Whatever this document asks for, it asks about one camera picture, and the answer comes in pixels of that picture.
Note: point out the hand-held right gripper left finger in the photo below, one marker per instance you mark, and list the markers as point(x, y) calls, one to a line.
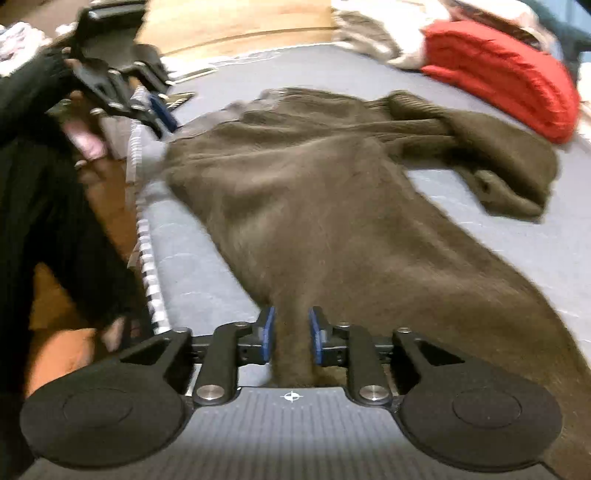
point(267, 336)

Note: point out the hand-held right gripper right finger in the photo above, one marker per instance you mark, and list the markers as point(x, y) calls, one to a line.
point(316, 340)

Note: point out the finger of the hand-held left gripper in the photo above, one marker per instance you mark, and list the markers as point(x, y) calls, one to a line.
point(164, 113)
point(150, 64)

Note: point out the person's left hand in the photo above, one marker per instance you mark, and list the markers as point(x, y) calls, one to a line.
point(90, 143)

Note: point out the grey printed cloth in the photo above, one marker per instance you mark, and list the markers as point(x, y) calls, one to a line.
point(21, 44)

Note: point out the person's leg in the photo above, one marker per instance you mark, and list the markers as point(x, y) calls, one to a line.
point(57, 360)

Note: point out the grey quilted mattress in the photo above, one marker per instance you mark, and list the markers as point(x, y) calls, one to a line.
point(508, 221)

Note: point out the white and grey blanket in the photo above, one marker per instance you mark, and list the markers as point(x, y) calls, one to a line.
point(378, 27)

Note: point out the red folded blanket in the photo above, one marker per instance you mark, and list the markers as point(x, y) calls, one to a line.
point(498, 74)

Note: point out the pile of mixed clothes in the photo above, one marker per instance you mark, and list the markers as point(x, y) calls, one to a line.
point(503, 16)

